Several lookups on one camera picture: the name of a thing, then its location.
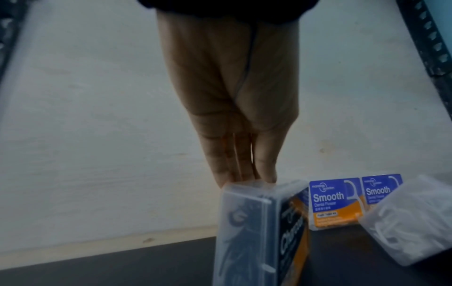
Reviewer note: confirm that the clear box white floss picks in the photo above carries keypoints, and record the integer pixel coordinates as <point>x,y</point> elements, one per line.
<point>409,220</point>

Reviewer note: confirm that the dark perforated metal shelf post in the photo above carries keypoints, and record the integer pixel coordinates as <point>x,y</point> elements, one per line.
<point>429,42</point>
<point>9,33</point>

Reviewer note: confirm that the clear box black floss picks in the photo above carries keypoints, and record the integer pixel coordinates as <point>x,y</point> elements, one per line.
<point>247,237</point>

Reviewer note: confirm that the blue label floss pick box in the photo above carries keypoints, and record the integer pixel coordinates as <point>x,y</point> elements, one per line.
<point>333,204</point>
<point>378,190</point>

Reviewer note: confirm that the person's left hand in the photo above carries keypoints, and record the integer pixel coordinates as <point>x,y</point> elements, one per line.
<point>226,83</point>

